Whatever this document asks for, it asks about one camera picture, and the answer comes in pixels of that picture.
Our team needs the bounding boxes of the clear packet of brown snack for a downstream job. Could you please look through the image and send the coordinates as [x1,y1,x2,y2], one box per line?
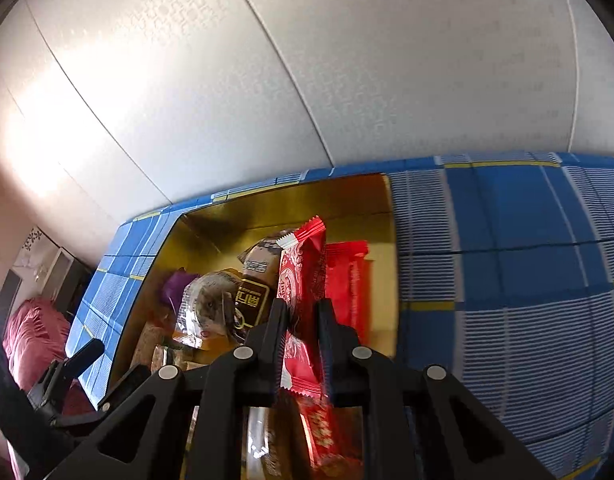
[174,270,244,352]

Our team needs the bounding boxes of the red snack packet white print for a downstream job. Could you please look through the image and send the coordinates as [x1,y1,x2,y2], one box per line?
[294,395,364,472]

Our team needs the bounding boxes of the dark wooden cabinet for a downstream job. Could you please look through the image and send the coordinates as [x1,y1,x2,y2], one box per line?
[52,247,96,317]

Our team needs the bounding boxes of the red patterned snack packet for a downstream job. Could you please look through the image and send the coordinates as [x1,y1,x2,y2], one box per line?
[276,216,328,399]

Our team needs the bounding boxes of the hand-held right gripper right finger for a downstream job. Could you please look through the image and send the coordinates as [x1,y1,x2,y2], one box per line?
[317,299,558,480]

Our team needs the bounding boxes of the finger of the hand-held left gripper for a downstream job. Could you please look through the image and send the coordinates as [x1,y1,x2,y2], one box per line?
[103,366,154,410]
[66,338,106,377]

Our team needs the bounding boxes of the blue plaid cloth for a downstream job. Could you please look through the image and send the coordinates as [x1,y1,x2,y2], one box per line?
[67,151,614,480]

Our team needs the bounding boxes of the long red snack packet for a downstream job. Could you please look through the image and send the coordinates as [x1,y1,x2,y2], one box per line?
[324,241,370,347]

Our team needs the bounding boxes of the maroon cloth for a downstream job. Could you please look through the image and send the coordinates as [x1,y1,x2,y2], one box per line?
[2,296,95,416]

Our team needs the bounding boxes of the dark brown snack packet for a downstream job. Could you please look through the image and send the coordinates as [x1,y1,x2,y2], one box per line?
[234,237,288,342]

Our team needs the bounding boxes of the gold tin box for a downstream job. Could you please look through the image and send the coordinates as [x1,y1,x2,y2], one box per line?
[107,172,400,480]

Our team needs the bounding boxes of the clear packet of brown cake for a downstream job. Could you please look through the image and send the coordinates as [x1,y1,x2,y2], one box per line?
[244,405,308,480]

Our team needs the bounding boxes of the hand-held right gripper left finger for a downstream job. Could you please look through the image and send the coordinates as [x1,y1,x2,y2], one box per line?
[42,300,290,480]

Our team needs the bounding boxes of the purple snack packet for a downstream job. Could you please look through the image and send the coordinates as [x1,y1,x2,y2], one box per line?
[159,269,200,307]

